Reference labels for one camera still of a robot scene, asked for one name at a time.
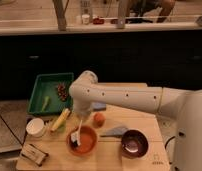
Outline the green plastic tray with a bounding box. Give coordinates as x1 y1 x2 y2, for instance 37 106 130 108
28 73 74 116

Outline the black cable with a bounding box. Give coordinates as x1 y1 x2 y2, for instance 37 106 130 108
164 135 177 151

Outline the green pepper in tray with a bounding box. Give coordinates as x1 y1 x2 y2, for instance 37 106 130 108
41 96 50 111

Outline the wooden block with dark band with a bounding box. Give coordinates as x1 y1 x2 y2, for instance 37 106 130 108
20 144 49 166

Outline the yellow corn cob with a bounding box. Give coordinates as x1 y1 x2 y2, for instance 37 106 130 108
50 108 70 132

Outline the grey cloth piece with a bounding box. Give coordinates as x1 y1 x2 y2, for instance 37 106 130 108
101 126 128 137

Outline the blue sponge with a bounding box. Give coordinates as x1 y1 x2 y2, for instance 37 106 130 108
93 102 106 111

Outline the orange fruit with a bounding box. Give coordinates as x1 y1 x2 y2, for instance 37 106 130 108
93 113 105 126

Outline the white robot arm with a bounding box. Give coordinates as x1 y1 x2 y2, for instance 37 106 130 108
69 70 202 171

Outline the red bowl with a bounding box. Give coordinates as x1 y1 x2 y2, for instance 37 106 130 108
66 125 98 156

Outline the red object on far counter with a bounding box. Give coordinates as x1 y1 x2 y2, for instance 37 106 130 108
93 18 105 25

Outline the white brush with black bristles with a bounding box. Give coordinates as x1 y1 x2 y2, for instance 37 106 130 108
70 121 82 147

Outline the white cup on far counter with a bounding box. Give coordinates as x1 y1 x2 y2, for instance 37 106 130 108
82 14 90 25

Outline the dark purple bowl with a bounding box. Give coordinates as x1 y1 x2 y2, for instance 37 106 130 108
121 130 149 158

